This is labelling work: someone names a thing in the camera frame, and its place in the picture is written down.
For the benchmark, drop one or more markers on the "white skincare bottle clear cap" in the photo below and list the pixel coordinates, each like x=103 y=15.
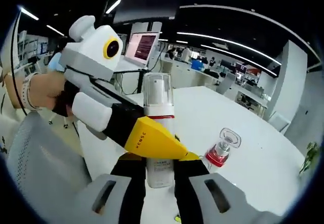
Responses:
x=158 y=102

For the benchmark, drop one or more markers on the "long white office desk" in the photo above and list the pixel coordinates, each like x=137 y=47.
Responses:
x=182 y=72

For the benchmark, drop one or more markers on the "green potted plant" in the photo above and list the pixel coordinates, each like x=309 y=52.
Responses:
x=310 y=155

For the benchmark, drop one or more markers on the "light grey mesh office chair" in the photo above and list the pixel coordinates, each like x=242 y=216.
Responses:
x=45 y=163

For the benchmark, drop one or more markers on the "dark hanging ceiling screen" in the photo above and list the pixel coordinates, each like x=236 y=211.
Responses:
x=146 y=6

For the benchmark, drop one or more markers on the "person's left hand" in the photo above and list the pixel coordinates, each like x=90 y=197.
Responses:
x=46 y=90

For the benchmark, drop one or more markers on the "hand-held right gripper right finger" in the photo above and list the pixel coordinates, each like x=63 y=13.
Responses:
x=192 y=191

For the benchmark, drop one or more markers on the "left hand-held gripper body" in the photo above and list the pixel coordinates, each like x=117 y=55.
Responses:
x=93 y=57

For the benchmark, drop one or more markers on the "white skincare bottle red collar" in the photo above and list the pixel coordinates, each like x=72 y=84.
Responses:
x=217 y=155

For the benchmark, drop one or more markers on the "white standing desk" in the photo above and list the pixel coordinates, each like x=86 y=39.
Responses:
x=126 y=66

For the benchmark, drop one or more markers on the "blue storage bin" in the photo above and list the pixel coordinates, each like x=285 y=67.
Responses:
x=197 y=64

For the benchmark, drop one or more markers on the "white laptop pink screen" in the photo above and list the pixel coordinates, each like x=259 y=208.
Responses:
x=141 y=47

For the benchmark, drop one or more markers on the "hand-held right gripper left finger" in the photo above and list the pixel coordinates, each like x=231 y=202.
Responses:
x=126 y=191

